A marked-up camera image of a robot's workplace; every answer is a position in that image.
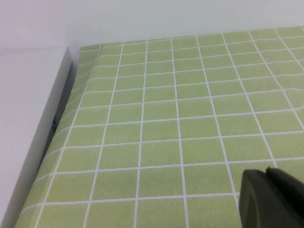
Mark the white side board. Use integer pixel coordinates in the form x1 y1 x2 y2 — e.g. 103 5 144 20
0 46 73 228

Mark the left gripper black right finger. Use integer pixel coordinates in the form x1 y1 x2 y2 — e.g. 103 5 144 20
265 166 304 228

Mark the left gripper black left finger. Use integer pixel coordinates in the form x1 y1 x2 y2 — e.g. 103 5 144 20
238 169 270 228

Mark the green checked tablecloth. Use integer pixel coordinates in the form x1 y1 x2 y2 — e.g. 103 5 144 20
14 23 304 228

